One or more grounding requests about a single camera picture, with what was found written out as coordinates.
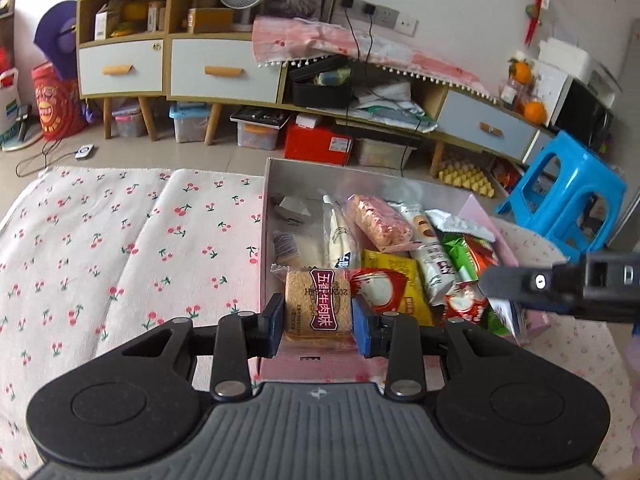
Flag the cherry print blanket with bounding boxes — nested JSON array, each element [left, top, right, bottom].
[[0, 165, 640, 480]]

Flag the pink cherry print cloth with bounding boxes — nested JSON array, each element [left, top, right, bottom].
[[251, 16, 493, 98]]

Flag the purple striped snack packet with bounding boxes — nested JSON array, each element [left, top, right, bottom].
[[272, 230, 301, 261]]

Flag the red wall decoration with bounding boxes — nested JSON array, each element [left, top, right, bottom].
[[522, 0, 553, 46]]

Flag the blue plastic stool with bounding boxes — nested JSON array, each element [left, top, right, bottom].
[[495, 130, 628, 251]]

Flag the blue lid storage bin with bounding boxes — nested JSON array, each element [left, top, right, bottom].
[[169, 102, 211, 145]]

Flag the purple hat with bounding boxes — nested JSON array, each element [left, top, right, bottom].
[[34, 0, 81, 81]]

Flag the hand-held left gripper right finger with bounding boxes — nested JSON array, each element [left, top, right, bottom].
[[351, 296, 511, 401]]

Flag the white green paper bags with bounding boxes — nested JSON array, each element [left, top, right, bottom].
[[350, 82, 438, 133]]

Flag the round floor scale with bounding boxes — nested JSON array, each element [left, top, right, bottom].
[[2, 130, 43, 153]]

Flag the wall power outlets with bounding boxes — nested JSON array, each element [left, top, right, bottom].
[[340, 0, 418, 36]]

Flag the black microwave oven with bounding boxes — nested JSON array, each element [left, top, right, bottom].
[[550, 80, 616, 148]]

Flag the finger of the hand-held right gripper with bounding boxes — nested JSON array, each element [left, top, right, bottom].
[[477, 260, 586, 313]]

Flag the red cardboard box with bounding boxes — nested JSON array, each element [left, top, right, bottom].
[[284, 122, 353, 167]]

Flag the long cream snack packet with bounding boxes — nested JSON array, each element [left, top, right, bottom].
[[321, 194, 362, 271]]

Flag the small clear storage bin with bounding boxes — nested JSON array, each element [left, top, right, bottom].
[[112, 105, 148, 138]]

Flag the clear plastic storage bin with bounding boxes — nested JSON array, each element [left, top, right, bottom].
[[236, 122, 281, 151]]

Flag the pink rice puff packet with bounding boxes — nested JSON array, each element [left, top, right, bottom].
[[345, 194, 416, 253]]

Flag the white boxes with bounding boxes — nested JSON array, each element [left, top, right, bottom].
[[537, 35, 623, 106]]

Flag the black flat device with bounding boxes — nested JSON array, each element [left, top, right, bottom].
[[231, 106, 291, 128]]

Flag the white cookie snack packet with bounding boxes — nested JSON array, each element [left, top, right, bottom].
[[387, 201, 458, 306]]

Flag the black open case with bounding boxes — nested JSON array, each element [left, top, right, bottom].
[[289, 55, 358, 109]]

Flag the red white snack packet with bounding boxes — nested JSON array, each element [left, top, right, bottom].
[[442, 282, 488, 328], [348, 267, 408, 321]]

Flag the brown cube snack packet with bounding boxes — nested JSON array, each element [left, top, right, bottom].
[[284, 267, 355, 351]]

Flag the white green shopping bag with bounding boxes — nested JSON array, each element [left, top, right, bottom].
[[0, 67, 21, 133]]

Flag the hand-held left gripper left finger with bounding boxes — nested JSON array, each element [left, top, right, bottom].
[[122, 292, 286, 402]]

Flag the white green snack packet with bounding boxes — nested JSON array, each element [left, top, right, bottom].
[[487, 300, 526, 346]]

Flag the red printed bag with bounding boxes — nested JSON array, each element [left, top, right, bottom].
[[32, 62, 88, 141]]

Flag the white drawer wooden handle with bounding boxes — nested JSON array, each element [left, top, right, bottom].
[[77, 40, 165, 97], [170, 39, 285, 103], [440, 91, 538, 153]]

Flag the long clear storage bin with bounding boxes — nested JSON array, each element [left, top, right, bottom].
[[352, 137, 418, 170]]

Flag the small cardboard box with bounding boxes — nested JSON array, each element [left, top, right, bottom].
[[187, 7, 235, 35]]

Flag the yellow egg tray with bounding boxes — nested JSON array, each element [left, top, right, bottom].
[[439, 160, 496, 198]]

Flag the wooden cabinet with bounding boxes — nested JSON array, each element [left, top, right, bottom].
[[75, 0, 556, 171]]

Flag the white carton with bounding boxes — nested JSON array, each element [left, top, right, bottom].
[[94, 2, 123, 41]]

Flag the silver white snack packet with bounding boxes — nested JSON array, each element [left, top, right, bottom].
[[425, 208, 496, 246]]

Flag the small grey snack packet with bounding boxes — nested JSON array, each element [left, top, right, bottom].
[[277, 195, 313, 226]]

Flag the pink box silver inside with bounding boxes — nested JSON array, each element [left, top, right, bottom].
[[257, 156, 551, 396]]

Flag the yellow snack packet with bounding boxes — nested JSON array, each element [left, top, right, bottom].
[[360, 249, 435, 326]]

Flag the thin black adapter cable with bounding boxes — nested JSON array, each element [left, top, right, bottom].
[[15, 137, 76, 176]]

